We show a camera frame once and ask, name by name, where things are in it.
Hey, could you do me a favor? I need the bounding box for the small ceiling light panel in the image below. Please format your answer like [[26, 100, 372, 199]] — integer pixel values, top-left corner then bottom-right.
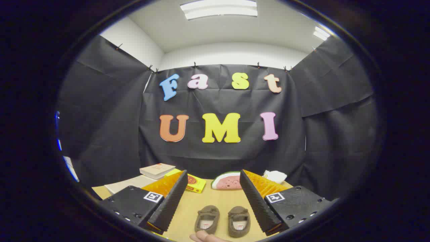
[[313, 26, 331, 41]]

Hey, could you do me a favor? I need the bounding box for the black backdrop cloth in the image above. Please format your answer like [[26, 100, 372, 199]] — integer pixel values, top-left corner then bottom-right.
[[57, 35, 377, 202]]

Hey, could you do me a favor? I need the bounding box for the watermelon slice plush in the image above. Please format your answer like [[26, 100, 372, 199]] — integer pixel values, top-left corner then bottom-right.
[[211, 171, 243, 190]]

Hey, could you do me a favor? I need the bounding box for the beige book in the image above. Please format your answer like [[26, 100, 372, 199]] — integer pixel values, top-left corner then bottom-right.
[[139, 163, 176, 180]]

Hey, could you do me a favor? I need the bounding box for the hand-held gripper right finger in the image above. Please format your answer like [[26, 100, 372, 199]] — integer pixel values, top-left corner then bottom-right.
[[239, 169, 339, 236]]

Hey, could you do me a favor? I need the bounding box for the white plush toy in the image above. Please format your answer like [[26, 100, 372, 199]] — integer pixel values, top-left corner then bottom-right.
[[263, 170, 288, 185]]

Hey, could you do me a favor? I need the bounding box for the brown shoe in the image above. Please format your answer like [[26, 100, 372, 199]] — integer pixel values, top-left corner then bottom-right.
[[228, 206, 251, 238], [194, 205, 220, 235]]

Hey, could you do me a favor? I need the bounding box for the large ceiling light panel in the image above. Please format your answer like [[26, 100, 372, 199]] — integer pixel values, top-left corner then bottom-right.
[[180, 0, 258, 20]]

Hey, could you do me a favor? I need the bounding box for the cream fabric storage box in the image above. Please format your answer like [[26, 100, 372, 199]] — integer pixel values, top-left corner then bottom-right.
[[104, 175, 158, 195]]

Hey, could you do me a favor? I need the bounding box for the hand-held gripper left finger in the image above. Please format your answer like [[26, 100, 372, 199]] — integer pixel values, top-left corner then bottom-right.
[[98, 170, 188, 235]]

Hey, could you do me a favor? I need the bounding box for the yellow book with red circle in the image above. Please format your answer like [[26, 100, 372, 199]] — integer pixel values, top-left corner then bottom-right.
[[164, 168, 207, 194]]

